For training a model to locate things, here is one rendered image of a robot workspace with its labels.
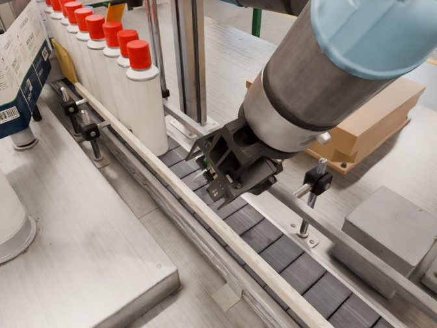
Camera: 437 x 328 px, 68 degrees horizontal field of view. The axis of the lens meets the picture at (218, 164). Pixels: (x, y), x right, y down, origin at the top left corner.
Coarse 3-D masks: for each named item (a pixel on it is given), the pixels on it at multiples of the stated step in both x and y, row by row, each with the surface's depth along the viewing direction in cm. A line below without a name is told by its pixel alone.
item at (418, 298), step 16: (176, 112) 57; (192, 128) 54; (272, 192) 44; (288, 192) 42; (304, 208) 40; (320, 224) 39; (336, 240) 38; (352, 240) 37; (352, 256) 37; (368, 256) 35; (384, 272) 34; (400, 288) 33; (416, 288) 33; (416, 304) 32; (432, 304) 31
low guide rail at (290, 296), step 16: (176, 176) 51; (176, 192) 51; (192, 192) 49; (192, 208) 49; (208, 208) 47; (208, 224) 47; (224, 224) 44; (224, 240) 44; (240, 240) 42; (240, 256) 43; (256, 256) 41; (256, 272) 41; (272, 272) 39; (272, 288) 39; (288, 288) 38; (288, 304) 38; (304, 304) 36; (304, 320) 36; (320, 320) 35
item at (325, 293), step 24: (168, 144) 63; (168, 168) 58; (192, 168) 58; (240, 216) 50; (264, 240) 47; (288, 240) 47; (240, 264) 44; (288, 264) 44; (312, 264) 44; (264, 288) 41; (312, 288) 41; (336, 288) 41; (288, 312) 39; (336, 312) 39; (360, 312) 39
